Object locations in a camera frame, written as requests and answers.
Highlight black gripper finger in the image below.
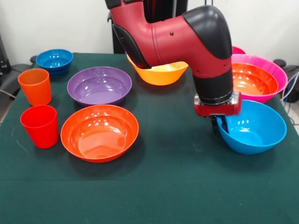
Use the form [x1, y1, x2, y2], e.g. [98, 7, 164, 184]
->
[209, 115, 220, 136]
[220, 114, 231, 135]

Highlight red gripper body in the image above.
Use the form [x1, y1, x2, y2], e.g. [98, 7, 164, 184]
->
[193, 92, 243, 118]

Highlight light blue plastic bowl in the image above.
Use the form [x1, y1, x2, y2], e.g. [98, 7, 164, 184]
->
[216, 99, 287, 155]

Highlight orange-red plastic bowl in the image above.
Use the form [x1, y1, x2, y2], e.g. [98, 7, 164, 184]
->
[60, 104, 140, 163]
[231, 62, 279, 97]

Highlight large magenta plastic bowl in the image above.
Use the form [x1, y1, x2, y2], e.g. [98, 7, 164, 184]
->
[231, 54, 288, 104]

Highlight orange plastic bowl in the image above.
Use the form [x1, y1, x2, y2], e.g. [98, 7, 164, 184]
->
[127, 55, 189, 86]

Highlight black office chair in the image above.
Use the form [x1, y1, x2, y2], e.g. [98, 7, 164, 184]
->
[0, 35, 38, 101]
[272, 59, 299, 103]

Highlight dark green table cloth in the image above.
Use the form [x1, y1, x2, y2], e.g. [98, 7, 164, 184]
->
[0, 52, 299, 224]

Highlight purple plastic bowl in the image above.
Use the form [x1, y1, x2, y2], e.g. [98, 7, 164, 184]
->
[66, 66, 133, 106]

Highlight small dark blue bowl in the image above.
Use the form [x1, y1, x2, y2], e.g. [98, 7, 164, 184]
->
[36, 48, 74, 77]

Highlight red plastic cup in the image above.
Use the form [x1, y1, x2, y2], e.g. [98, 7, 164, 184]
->
[20, 105, 59, 149]

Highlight orange plastic cup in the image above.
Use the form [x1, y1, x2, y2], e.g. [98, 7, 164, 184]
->
[17, 68, 52, 106]

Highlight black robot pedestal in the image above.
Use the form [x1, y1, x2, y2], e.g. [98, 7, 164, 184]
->
[107, 0, 188, 54]

